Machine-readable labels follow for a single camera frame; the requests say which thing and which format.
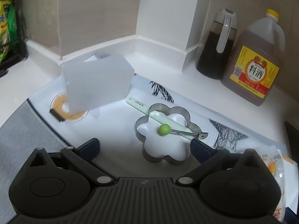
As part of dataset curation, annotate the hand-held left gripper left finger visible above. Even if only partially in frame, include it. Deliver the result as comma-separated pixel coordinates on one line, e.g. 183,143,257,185
23,138,115,187

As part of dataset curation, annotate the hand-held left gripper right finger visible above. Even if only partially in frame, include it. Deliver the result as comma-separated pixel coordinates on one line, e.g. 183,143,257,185
174,138,267,187

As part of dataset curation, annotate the small green ball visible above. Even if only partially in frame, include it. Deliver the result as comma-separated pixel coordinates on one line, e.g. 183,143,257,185
158,124,171,136

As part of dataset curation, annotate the flower shaped metal mold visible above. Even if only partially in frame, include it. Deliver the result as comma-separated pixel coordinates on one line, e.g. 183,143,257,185
135,103,202,166

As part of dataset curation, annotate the translucent white plastic box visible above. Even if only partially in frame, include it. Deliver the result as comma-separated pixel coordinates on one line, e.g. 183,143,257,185
61,52,135,112

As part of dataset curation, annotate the white printed mat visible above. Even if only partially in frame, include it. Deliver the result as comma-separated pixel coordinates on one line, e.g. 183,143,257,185
28,73,299,215

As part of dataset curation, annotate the grey mat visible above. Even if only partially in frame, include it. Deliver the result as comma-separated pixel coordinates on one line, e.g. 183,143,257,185
0,99,68,224

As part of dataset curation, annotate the clear plastic container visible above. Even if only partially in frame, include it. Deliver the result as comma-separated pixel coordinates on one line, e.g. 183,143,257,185
257,148,299,224

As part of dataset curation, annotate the yellow cap cooking wine jug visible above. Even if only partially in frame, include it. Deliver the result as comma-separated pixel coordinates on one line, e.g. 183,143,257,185
221,9,286,106

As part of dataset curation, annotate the dark sauce dispenser bottle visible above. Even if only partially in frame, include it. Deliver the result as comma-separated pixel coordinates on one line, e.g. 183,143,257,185
196,7,238,80

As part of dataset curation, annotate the yellow green snack bag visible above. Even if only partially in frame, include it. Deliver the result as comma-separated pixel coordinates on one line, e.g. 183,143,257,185
0,0,20,63

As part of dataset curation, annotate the pale green handled tool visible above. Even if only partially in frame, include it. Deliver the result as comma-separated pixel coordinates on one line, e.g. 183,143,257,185
126,97,209,140

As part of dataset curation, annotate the black wire rack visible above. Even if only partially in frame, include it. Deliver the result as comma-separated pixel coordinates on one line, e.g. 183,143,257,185
0,0,30,77

